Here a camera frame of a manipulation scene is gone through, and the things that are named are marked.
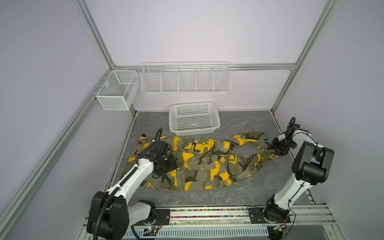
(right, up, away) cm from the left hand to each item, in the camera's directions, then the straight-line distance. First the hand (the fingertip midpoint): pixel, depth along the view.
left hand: (173, 170), depth 82 cm
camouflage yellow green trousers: (+18, +3, +5) cm, 19 cm away
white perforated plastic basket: (+11, +30, +33) cm, 46 cm away
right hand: (+62, +9, +11) cm, 63 cm away
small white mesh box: (-41, +48, +19) cm, 66 cm away
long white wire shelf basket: (+6, +57, +17) cm, 60 cm away
